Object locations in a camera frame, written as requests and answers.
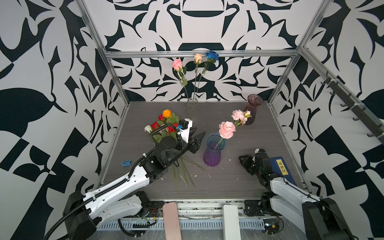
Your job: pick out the blue book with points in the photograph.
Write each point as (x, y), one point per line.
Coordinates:
(281, 168)

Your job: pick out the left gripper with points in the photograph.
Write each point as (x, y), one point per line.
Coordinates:
(193, 143)

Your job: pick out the orange rose stem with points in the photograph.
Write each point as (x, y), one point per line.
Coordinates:
(166, 114)

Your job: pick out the clear glass vase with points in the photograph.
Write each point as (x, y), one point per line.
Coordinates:
(192, 109)

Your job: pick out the dark pink glass vase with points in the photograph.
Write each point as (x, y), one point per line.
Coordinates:
(254, 101)

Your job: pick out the pink pad on rail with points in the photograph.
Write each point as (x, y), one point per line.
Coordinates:
(171, 221)

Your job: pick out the blue purple glass vase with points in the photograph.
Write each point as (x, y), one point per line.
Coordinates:
(212, 155)

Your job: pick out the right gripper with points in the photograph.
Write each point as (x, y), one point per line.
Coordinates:
(245, 161)

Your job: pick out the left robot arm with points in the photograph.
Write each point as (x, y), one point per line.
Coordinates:
(85, 213)

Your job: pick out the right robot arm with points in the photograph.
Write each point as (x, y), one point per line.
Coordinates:
(319, 218)

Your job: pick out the blue binder clip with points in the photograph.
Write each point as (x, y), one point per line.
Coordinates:
(126, 164)

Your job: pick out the cream peach rose stem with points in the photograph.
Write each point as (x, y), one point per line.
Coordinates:
(197, 61)

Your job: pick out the small circuit board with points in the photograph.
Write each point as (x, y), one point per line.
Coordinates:
(273, 226)

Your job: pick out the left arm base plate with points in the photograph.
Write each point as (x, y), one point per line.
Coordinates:
(154, 209)

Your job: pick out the pink spray roses bunch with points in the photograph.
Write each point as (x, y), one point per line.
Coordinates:
(227, 129)

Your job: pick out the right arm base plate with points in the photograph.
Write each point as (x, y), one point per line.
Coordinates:
(258, 208)

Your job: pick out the blue rose stem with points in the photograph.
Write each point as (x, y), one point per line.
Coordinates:
(212, 57)

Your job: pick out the white pad on rail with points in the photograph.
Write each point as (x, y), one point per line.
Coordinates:
(231, 223)

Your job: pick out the pink rose stem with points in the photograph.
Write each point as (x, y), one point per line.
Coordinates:
(181, 72)

